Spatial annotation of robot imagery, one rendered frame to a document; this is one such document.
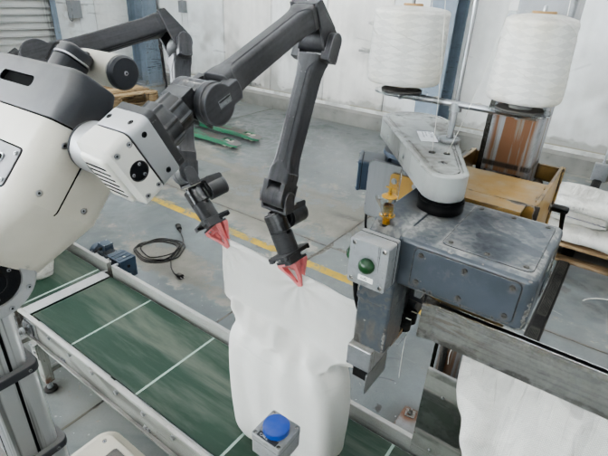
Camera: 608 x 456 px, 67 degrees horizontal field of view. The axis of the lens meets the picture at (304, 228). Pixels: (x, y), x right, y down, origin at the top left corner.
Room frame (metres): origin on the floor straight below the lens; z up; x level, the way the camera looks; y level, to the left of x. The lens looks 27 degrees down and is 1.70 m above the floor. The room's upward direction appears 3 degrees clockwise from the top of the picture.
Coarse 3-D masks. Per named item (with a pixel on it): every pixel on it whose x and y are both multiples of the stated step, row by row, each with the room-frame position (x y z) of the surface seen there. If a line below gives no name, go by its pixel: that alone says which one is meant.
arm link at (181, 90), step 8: (184, 80) 0.86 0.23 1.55; (192, 80) 0.86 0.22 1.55; (200, 80) 0.85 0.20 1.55; (168, 88) 0.83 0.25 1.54; (176, 88) 0.82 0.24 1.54; (184, 88) 0.82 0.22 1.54; (192, 88) 0.81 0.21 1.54; (176, 96) 0.80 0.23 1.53; (184, 96) 0.80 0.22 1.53; (192, 96) 0.81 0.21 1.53; (192, 104) 0.81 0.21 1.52
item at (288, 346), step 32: (224, 256) 1.17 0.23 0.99; (256, 256) 1.09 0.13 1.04; (224, 288) 1.18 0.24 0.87; (256, 288) 1.09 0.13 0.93; (288, 288) 1.02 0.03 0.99; (320, 288) 0.96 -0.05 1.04; (256, 320) 1.07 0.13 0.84; (288, 320) 1.02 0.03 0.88; (320, 320) 0.95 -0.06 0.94; (352, 320) 0.89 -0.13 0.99; (256, 352) 0.99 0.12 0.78; (288, 352) 0.96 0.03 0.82; (320, 352) 0.94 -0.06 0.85; (256, 384) 0.98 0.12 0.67; (288, 384) 0.91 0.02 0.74; (320, 384) 0.88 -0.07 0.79; (256, 416) 0.98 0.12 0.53; (288, 416) 0.90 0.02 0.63; (320, 416) 0.87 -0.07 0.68; (320, 448) 0.86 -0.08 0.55
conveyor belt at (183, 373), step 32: (96, 288) 1.81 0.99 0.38; (128, 288) 1.82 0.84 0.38; (64, 320) 1.56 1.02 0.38; (96, 320) 1.57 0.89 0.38; (128, 320) 1.58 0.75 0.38; (160, 320) 1.59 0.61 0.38; (96, 352) 1.38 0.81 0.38; (128, 352) 1.39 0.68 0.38; (160, 352) 1.40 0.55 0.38; (192, 352) 1.41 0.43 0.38; (224, 352) 1.41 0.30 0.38; (128, 384) 1.22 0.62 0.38; (160, 384) 1.23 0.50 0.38; (192, 384) 1.24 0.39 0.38; (224, 384) 1.25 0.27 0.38; (192, 416) 1.09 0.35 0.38; (224, 416) 1.10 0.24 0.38; (224, 448) 0.98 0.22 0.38; (352, 448) 1.00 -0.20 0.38; (384, 448) 1.01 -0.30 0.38
